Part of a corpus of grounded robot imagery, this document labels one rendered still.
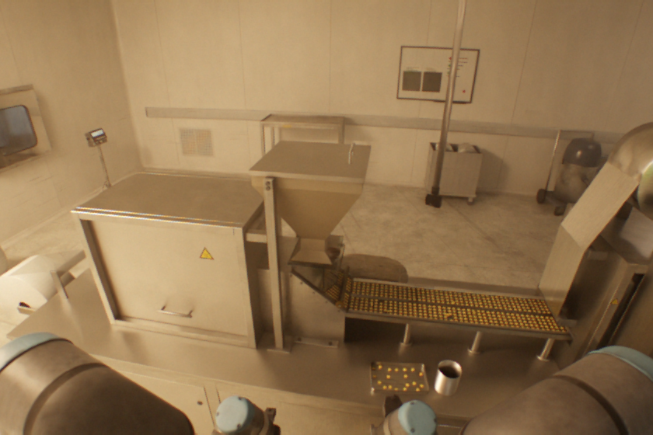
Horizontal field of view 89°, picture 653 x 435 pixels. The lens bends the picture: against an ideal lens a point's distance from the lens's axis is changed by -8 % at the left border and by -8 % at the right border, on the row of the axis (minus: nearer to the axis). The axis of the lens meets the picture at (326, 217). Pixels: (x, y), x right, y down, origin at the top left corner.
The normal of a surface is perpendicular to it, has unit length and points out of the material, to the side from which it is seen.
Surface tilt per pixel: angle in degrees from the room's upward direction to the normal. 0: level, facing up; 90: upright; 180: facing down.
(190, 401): 90
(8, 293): 90
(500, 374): 0
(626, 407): 25
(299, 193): 114
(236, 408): 19
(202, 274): 90
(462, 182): 90
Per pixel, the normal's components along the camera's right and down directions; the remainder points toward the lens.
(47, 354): 0.12, -0.96
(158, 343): 0.01, -0.89
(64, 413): 0.12, -0.53
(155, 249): -0.16, 0.45
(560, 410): -0.46, -0.76
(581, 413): -0.22, -0.74
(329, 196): -0.15, 0.77
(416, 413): 0.14, -0.70
